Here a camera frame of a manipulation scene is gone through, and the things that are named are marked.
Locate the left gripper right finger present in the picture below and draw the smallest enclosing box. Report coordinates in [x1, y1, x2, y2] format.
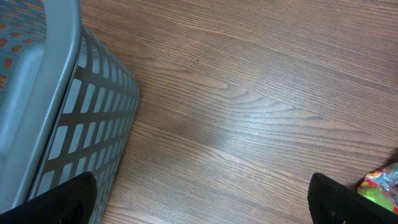
[307, 172, 397, 224]

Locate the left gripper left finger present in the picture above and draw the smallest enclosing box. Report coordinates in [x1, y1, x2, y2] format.
[1, 172, 97, 224]

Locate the green snack packet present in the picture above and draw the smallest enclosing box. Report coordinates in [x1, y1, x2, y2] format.
[357, 162, 397, 214]

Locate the grey plastic mesh basket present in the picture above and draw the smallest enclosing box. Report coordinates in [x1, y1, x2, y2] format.
[1, 0, 139, 223]

